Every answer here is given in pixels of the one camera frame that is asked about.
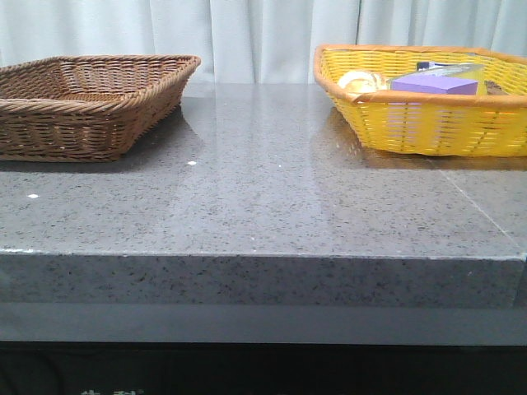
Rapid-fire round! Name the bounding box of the yellow-green tape roll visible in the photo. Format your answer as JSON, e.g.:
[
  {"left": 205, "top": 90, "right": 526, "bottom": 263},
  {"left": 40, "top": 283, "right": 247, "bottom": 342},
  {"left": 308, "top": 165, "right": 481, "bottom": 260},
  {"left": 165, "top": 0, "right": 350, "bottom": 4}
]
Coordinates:
[{"left": 389, "top": 63, "right": 485, "bottom": 81}]

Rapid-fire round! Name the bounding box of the croissant bread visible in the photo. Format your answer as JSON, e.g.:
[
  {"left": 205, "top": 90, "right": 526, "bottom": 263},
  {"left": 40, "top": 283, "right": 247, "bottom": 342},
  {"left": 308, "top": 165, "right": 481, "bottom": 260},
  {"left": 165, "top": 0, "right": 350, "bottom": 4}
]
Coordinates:
[{"left": 337, "top": 70, "right": 388, "bottom": 94}]

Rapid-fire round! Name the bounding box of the white curtain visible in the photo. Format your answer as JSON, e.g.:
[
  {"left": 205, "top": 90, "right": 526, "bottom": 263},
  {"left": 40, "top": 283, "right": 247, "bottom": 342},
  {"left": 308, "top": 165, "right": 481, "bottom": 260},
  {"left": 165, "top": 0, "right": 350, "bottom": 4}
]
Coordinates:
[{"left": 1, "top": 1, "right": 526, "bottom": 84}]

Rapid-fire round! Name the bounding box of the purple foam cube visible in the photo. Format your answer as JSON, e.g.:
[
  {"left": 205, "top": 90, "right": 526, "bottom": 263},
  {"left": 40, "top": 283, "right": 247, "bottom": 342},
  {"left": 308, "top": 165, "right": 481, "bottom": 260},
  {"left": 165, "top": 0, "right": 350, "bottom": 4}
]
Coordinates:
[{"left": 389, "top": 74, "right": 478, "bottom": 95}]

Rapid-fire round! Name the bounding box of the brown wicker basket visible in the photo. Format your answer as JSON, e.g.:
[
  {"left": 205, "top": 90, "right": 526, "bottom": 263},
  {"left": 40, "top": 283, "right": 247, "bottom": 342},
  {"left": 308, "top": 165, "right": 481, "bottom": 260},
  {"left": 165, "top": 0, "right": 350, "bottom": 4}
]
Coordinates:
[{"left": 1, "top": 54, "right": 201, "bottom": 162}]

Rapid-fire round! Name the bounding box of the dark jar with label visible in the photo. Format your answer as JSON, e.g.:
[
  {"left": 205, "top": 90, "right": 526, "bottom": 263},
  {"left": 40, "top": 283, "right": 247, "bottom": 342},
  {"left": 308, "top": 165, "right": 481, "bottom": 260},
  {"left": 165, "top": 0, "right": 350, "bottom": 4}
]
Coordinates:
[{"left": 416, "top": 61, "right": 447, "bottom": 72}]

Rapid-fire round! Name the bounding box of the yellow woven basket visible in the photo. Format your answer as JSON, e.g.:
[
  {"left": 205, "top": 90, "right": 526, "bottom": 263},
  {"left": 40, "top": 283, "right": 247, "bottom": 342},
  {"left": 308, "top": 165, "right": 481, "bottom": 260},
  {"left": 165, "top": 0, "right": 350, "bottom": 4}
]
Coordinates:
[{"left": 313, "top": 44, "right": 526, "bottom": 157}]

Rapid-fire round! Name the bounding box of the brown toy lion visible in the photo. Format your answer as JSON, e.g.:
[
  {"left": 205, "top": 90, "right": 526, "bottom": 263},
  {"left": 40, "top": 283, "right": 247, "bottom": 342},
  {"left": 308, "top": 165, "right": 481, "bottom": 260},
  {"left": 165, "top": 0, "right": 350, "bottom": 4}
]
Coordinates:
[{"left": 485, "top": 80, "right": 510, "bottom": 96}]

